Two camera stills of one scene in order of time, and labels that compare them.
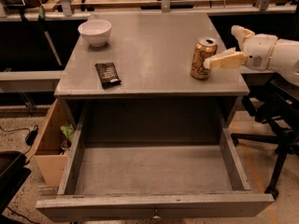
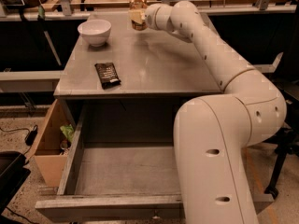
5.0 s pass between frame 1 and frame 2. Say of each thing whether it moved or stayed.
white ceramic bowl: stayed
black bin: stayed
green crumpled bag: stayed
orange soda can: moved
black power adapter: stayed
